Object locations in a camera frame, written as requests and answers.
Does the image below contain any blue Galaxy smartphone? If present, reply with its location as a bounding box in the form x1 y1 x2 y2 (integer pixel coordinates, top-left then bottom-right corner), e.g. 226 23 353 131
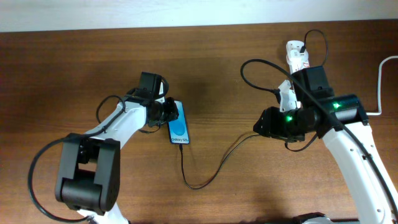
168 101 190 144

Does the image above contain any black charging cable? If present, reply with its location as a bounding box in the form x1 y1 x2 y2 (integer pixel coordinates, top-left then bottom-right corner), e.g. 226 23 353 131
178 29 329 190

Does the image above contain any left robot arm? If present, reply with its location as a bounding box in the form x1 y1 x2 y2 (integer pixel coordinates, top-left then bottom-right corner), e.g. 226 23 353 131
55 72 178 223

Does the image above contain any white charger adapter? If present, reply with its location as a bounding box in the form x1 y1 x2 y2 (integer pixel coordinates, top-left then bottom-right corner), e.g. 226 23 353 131
286 49 309 65

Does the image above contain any white power strip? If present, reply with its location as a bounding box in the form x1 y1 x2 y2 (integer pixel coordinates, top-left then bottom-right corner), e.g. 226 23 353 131
286 40 310 74

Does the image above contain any white power strip cord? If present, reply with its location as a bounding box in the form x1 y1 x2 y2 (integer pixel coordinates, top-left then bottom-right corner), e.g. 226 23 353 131
363 55 398 116

